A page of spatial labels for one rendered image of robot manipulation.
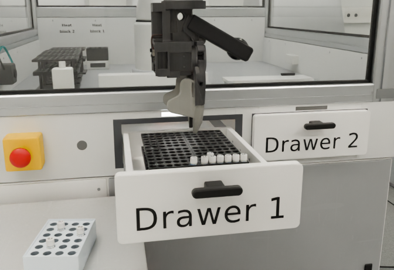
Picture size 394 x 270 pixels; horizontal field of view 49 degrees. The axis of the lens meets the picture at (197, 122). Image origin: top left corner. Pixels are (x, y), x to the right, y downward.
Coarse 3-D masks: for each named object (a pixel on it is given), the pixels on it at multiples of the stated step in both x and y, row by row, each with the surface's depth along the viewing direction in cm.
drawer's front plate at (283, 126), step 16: (288, 112) 102; (304, 112) 102; (320, 112) 102; (336, 112) 102; (352, 112) 103; (368, 112) 104; (256, 128) 99; (272, 128) 100; (288, 128) 101; (336, 128) 103; (352, 128) 104; (368, 128) 105; (256, 144) 100; (272, 144) 101; (288, 144) 102; (336, 144) 104; (352, 144) 105
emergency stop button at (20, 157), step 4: (16, 148) 86; (20, 148) 86; (12, 152) 85; (16, 152) 85; (20, 152) 85; (24, 152) 86; (28, 152) 86; (12, 156) 85; (16, 156) 85; (20, 156) 85; (24, 156) 86; (28, 156) 86; (12, 160) 86; (16, 160) 86; (20, 160) 86; (24, 160) 86; (28, 160) 86; (12, 164) 86; (16, 164) 86; (20, 164) 86; (24, 164) 86; (28, 164) 87
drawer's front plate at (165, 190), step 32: (288, 160) 69; (128, 192) 63; (160, 192) 64; (256, 192) 67; (288, 192) 68; (128, 224) 65; (160, 224) 66; (192, 224) 67; (224, 224) 68; (256, 224) 69; (288, 224) 70
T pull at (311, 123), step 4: (304, 124) 98; (308, 124) 98; (312, 124) 98; (316, 124) 98; (320, 124) 98; (324, 124) 98; (328, 124) 99; (332, 124) 99; (304, 128) 99; (308, 128) 98; (312, 128) 98; (316, 128) 98; (320, 128) 98; (324, 128) 99; (328, 128) 99; (332, 128) 99
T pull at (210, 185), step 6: (204, 186) 65; (210, 186) 63; (216, 186) 63; (222, 186) 63; (228, 186) 63; (234, 186) 63; (240, 186) 63; (192, 192) 62; (198, 192) 62; (204, 192) 62; (210, 192) 62; (216, 192) 62; (222, 192) 62; (228, 192) 62; (234, 192) 63; (240, 192) 63; (198, 198) 62; (204, 198) 62
